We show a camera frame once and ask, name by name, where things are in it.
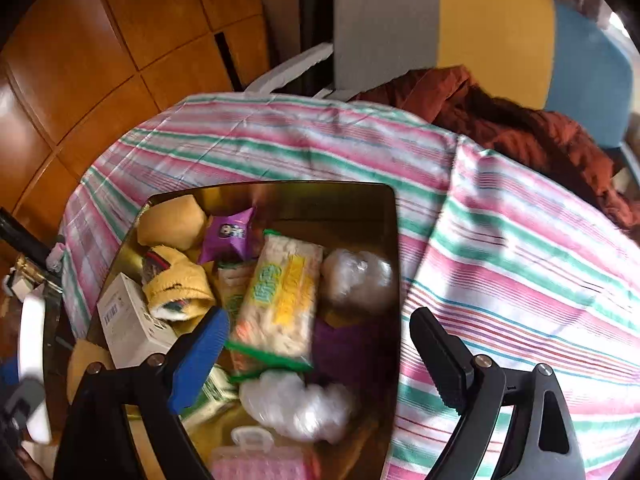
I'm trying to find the pink plastic cup container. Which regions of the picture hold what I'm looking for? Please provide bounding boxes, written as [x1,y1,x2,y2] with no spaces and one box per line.
[209,426,319,480]

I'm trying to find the striped pink green bedsheet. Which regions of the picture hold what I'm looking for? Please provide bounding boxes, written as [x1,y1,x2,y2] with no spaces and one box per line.
[60,93,639,479]

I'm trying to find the wooden wardrobe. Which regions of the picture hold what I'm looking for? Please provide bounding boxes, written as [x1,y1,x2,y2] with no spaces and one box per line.
[1,0,269,243]

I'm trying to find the grey yellow blue chair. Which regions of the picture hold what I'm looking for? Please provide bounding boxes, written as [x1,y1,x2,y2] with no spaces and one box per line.
[250,0,639,172]

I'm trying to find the purple snack packet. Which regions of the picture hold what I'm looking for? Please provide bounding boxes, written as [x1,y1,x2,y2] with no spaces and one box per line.
[308,320,371,390]
[198,208,254,264]

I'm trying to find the white small carton box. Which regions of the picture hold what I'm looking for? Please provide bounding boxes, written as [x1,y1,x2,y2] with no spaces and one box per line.
[98,273,177,368]

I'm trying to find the yellow sponge wedge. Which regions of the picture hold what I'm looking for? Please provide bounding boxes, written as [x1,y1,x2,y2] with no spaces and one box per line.
[137,194,207,252]

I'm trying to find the green white small box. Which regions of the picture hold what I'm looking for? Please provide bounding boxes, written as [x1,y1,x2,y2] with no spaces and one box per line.
[180,365,238,431]

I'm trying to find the rust red jacket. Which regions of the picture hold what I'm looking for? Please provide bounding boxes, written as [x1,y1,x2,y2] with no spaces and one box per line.
[353,65,639,231]

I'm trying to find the yellow knitted sock ball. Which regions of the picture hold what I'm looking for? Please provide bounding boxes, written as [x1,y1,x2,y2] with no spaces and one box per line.
[141,245,215,322]

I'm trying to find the yellow sponge block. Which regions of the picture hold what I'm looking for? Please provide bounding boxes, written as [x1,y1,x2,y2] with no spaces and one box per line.
[66,339,114,404]

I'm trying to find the gold metal tin box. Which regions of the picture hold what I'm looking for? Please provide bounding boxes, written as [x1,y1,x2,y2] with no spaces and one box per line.
[54,181,400,479]

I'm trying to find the yellow green cracker pack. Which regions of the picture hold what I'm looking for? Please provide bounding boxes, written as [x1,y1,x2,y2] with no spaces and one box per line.
[226,230,323,382]

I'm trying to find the rice cracker snack pack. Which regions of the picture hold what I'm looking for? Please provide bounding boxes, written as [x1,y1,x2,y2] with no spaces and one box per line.
[216,261,256,325]

